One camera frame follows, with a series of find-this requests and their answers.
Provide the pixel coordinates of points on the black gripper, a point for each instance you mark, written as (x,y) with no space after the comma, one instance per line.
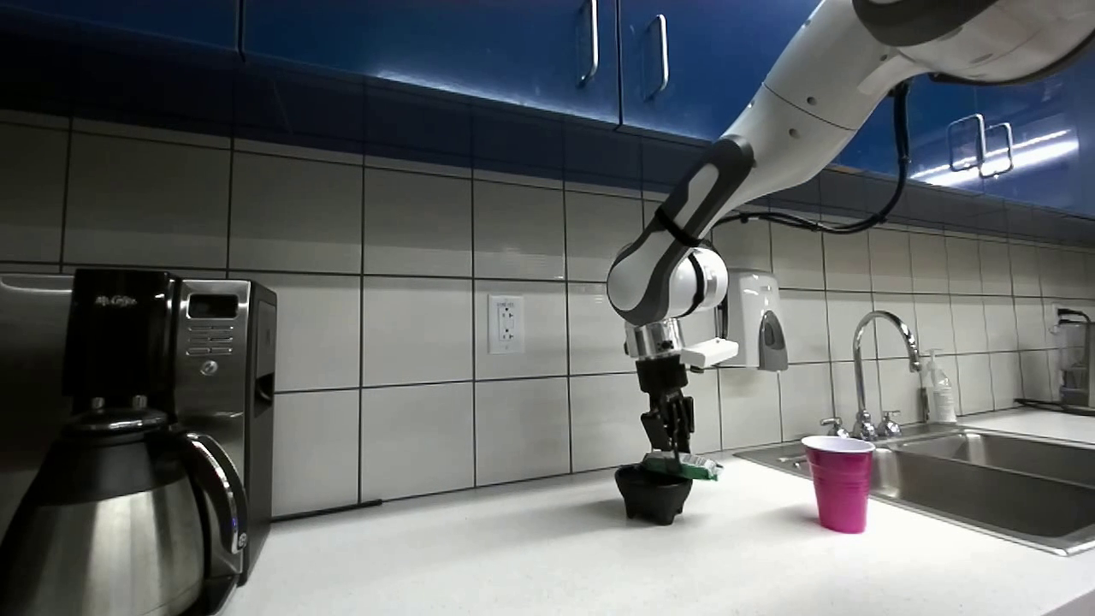
(668,418)

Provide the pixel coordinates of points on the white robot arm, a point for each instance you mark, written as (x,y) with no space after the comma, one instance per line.
(816,96)

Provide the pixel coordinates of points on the small black bowl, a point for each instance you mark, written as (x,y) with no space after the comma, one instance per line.
(647,495)

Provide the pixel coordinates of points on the pink plastic cup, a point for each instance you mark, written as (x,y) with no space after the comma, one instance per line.
(845,477)

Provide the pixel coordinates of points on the chrome sink faucet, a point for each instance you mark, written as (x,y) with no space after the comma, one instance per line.
(886,362)

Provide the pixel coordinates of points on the clear soap pump bottle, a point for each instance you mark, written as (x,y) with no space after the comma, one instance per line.
(939,391)

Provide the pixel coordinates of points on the blue upper cabinets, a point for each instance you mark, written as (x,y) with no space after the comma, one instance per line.
(320,70)

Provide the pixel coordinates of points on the stainless steel double sink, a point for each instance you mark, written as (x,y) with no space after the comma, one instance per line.
(1016,488)

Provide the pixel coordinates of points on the appliance at far counter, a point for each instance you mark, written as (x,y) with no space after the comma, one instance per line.
(1077,360)

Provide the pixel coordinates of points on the black coffee maker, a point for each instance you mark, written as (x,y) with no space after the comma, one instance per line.
(221,380)

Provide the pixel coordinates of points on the steel coffee carafe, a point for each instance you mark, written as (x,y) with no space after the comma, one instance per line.
(127,516)

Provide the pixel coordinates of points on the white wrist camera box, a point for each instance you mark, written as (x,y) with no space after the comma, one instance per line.
(710,352)

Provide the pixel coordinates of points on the white wall soap dispenser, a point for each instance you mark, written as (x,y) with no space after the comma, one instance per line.
(756,323)

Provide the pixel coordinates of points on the white wall power outlet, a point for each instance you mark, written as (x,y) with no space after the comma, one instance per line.
(504,323)

